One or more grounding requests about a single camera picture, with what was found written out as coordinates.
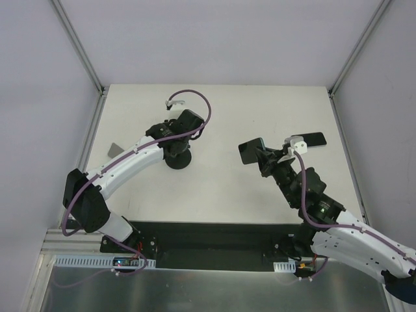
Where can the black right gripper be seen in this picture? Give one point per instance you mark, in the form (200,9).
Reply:
(271,159)

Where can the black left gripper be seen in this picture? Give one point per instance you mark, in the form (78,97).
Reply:
(177,149)

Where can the green phone black screen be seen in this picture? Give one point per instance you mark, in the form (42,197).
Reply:
(248,150)

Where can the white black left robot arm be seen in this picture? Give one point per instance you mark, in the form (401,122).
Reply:
(86,194)

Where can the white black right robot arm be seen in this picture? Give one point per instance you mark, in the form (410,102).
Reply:
(330,230)

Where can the black phone stand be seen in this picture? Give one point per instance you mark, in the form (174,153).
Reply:
(177,128)

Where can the black phone on table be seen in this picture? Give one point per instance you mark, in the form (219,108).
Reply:
(313,140)

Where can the white phone face down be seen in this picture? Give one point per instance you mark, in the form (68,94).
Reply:
(115,151)

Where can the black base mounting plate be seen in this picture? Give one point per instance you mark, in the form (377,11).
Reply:
(209,246)

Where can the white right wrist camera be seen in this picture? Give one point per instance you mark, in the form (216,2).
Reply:
(296,144)

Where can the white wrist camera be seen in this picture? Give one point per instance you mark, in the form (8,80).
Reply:
(296,144)
(175,106)

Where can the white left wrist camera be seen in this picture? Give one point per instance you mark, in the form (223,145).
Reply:
(175,106)

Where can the white right cable duct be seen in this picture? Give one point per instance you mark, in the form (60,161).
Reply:
(285,267)

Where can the white cable duct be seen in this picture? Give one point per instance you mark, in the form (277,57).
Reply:
(285,267)
(93,261)

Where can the right aluminium frame post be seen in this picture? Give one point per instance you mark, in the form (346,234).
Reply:
(360,44)

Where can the aluminium frame post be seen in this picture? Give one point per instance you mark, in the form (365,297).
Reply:
(77,45)
(360,44)

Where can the left aluminium frame post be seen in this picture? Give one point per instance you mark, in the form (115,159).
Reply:
(77,45)

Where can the aluminium rail left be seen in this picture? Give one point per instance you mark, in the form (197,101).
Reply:
(55,241)

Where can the white left cable duct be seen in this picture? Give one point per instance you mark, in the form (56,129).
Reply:
(93,261)

